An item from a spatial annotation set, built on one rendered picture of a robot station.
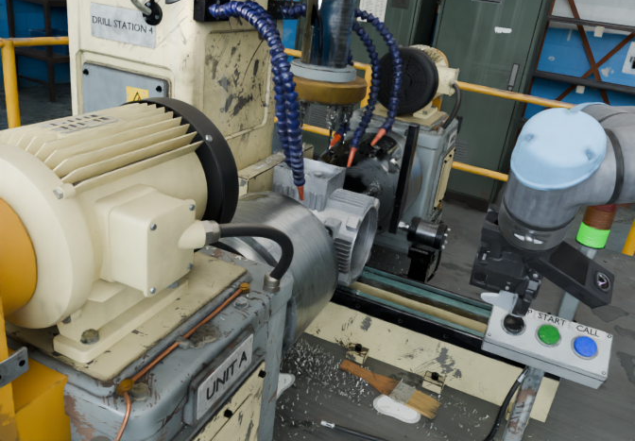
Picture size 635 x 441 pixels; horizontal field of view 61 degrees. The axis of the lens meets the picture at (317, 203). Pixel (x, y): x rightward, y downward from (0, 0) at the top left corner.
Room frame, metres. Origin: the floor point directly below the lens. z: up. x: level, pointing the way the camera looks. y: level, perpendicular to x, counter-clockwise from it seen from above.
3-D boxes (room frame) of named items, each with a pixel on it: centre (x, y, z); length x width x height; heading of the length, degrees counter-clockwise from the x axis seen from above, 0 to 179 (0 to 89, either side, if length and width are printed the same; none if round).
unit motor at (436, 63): (1.64, -0.27, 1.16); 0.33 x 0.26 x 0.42; 159
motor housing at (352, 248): (1.06, -0.01, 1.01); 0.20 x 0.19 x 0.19; 69
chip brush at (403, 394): (0.84, -0.18, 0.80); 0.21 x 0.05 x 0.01; 61
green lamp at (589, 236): (1.14, -0.63, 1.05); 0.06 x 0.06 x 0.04
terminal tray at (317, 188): (1.07, 0.02, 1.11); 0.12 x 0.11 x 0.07; 69
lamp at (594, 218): (1.14, -0.63, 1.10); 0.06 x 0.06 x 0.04
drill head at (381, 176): (1.37, -0.13, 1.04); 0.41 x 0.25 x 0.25; 159
